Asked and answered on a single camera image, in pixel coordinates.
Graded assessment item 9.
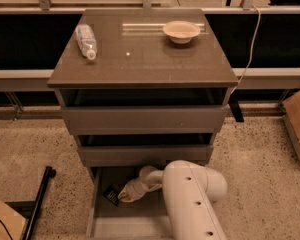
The grey open bottom drawer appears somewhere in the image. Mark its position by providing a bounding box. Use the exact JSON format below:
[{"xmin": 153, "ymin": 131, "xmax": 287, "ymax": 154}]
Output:
[{"xmin": 87, "ymin": 167, "xmax": 174, "ymax": 240}]

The white paper bowl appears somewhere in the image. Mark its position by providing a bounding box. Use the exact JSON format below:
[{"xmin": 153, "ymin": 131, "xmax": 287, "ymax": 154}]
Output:
[{"xmin": 163, "ymin": 21, "xmax": 201, "ymax": 44}]

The brown cardboard box left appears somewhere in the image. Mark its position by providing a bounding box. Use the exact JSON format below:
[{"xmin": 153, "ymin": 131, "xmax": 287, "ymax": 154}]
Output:
[{"xmin": 0, "ymin": 200, "xmax": 26, "ymax": 240}]

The grey drawer cabinet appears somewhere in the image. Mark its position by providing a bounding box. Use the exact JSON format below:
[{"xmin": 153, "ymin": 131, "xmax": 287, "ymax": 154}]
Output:
[{"xmin": 47, "ymin": 7, "xmax": 239, "ymax": 185}]

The white hanging cable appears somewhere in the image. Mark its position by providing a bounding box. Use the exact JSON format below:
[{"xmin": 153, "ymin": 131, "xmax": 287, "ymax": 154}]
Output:
[{"xmin": 229, "ymin": 5, "xmax": 262, "ymax": 95}]

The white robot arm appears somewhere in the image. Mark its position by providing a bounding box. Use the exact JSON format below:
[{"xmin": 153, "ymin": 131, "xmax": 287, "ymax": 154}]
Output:
[{"xmin": 118, "ymin": 160, "xmax": 228, "ymax": 240}]

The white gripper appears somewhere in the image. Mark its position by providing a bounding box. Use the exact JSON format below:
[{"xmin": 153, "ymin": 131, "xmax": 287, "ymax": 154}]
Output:
[{"xmin": 118, "ymin": 178, "xmax": 149, "ymax": 203}]

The grey top drawer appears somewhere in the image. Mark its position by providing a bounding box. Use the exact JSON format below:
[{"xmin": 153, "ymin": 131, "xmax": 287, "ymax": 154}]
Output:
[{"xmin": 61, "ymin": 106, "xmax": 228, "ymax": 135}]

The clear plastic water bottle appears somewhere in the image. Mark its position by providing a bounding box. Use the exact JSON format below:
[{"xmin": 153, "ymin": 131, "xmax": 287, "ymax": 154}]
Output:
[{"xmin": 75, "ymin": 24, "xmax": 97, "ymax": 61}]

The grey middle drawer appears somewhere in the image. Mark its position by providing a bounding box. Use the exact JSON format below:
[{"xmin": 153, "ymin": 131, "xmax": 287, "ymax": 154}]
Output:
[{"xmin": 78, "ymin": 145, "xmax": 213, "ymax": 167}]

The black metal stand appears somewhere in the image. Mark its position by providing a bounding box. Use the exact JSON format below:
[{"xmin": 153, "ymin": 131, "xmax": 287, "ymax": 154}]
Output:
[{"xmin": 7, "ymin": 166, "xmax": 56, "ymax": 240}]

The black rxbar chocolate bar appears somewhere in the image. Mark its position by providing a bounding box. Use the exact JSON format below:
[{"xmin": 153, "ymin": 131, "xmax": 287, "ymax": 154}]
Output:
[{"xmin": 103, "ymin": 185, "xmax": 119, "ymax": 206}]

